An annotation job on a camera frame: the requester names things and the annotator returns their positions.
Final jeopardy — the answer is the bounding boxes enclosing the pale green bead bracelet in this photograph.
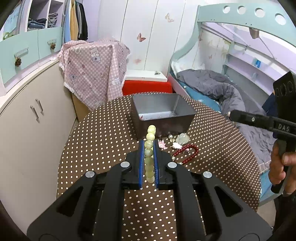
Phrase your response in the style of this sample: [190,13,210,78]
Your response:
[143,124,158,183]

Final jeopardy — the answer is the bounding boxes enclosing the cardboard box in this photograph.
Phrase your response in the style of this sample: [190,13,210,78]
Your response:
[71,93,90,122]

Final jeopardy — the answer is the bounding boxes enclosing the grey duvet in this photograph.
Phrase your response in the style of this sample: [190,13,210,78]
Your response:
[176,69,275,173]

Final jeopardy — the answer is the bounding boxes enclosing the teal bed frame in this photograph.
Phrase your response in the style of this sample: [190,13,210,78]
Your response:
[166,4,296,207]

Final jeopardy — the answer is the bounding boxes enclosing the pink bunny hair clip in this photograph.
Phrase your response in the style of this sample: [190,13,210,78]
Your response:
[158,139,167,150]

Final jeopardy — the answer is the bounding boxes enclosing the right hand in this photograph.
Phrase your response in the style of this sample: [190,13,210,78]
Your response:
[268,141,295,193]

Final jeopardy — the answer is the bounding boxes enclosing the pink gingham cloth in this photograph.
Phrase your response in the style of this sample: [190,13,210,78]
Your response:
[58,39,130,110]

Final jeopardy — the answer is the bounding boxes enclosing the pale jade pendant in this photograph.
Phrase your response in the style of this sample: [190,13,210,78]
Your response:
[176,133,190,145]

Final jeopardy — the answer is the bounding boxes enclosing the brown polka dot tablecloth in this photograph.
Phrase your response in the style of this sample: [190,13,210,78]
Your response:
[57,95,261,240]

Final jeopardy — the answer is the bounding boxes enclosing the white bunny charm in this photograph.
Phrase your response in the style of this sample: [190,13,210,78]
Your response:
[171,142,183,150]

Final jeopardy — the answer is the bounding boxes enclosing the red bead bracelet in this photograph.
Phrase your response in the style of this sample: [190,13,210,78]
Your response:
[171,143,200,165]

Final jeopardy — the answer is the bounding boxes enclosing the hanging clothes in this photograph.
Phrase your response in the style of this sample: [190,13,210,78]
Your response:
[62,0,88,44]

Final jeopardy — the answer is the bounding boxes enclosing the red storage ottoman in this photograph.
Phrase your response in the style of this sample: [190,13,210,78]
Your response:
[122,70,173,95]

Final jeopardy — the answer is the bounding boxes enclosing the beige cabinet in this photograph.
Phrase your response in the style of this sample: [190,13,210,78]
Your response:
[1,64,76,232]

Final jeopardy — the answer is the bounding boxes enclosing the grey metal box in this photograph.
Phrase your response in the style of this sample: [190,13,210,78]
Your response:
[130,93,196,140]

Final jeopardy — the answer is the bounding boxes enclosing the teal drawer unit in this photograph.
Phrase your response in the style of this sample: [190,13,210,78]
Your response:
[1,1,65,96]

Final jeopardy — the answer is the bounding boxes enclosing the teal bed sheet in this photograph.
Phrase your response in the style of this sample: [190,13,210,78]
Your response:
[168,73,273,205]

